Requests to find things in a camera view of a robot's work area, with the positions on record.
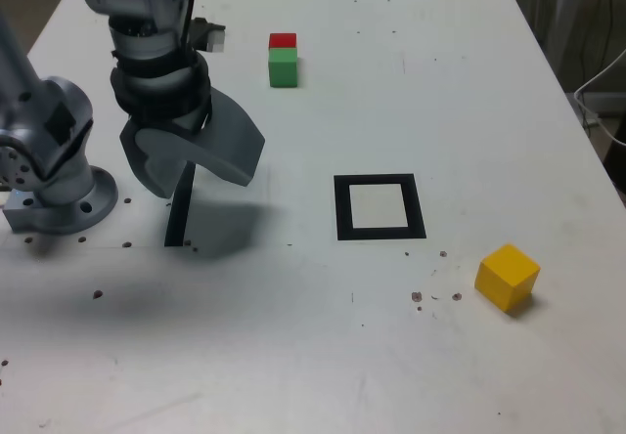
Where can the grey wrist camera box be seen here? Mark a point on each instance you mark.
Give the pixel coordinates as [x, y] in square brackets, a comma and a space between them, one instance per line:
[212, 40]

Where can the red cube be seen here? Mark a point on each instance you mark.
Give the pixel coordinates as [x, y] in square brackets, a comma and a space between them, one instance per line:
[282, 40]

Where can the yellow cube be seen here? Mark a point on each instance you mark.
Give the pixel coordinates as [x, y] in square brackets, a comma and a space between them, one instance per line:
[506, 273]

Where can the black tape strip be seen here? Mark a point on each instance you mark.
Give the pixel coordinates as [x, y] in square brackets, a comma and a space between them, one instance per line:
[176, 224]

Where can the green cube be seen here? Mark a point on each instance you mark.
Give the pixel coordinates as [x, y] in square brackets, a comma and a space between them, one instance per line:
[282, 70]

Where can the black tape square outline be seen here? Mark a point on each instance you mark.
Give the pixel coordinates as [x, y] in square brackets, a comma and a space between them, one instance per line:
[342, 209]

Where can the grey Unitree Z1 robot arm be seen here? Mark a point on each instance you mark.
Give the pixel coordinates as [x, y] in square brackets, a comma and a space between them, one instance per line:
[58, 111]

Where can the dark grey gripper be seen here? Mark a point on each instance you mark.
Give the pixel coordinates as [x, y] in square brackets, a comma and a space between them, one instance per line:
[188, 121]

